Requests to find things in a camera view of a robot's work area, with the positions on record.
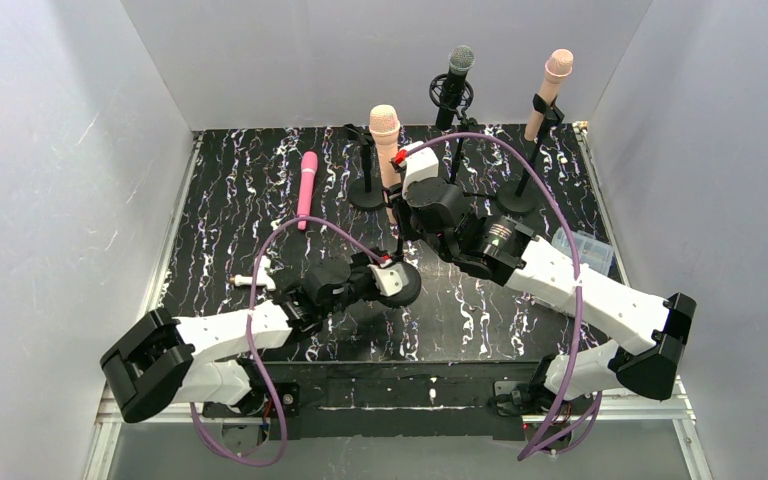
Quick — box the pink microphone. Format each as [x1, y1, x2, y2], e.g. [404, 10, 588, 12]
[296, 151, 318, 231]

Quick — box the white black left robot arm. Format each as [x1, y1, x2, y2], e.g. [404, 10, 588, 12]
[100, 254, 405, 423]

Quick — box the white plastic faucet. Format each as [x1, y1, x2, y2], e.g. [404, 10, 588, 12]
[228, 257, 276, 292]

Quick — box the beige microphone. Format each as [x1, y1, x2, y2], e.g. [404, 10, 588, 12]
[369, 104, 401, 190]
[524, 49, 574, 142]

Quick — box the black round-base microphone stand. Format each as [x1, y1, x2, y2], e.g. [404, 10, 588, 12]
[344, 124, 385, 212]

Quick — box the black grey-mesh microphone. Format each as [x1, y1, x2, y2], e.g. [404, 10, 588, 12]
[435, 45, 475, 131]

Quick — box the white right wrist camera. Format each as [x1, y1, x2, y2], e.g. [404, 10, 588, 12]
[400, 147, 439, 189]

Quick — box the black tripod shock-mount stand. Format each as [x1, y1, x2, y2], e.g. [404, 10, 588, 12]
[428, 73, 495, 198]

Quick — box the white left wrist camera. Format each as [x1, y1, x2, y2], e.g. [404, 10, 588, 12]
[369, 255, 407, 298]

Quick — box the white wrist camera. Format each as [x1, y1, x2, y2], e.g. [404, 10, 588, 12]
[400, 147, 439, 189]
[369, 255, 407, 298]

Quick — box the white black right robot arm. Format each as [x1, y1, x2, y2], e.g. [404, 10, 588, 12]
[394, 177, 697, 401]

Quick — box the clear plastic parts box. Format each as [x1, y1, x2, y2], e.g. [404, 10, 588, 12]
[551, 228, 615, 284]

